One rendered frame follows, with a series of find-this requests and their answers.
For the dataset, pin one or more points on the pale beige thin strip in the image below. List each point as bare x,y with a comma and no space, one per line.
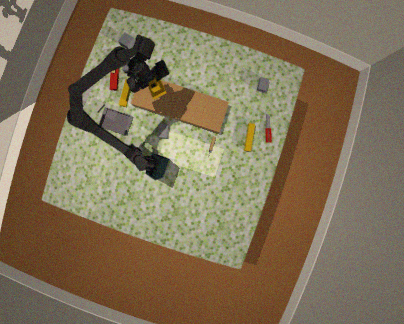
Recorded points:
85,96

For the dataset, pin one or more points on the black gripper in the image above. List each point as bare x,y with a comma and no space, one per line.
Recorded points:
159,70

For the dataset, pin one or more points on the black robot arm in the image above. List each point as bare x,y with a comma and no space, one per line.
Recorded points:
118,57

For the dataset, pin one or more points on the red-handled awl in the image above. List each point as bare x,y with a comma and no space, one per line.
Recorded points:
269,129

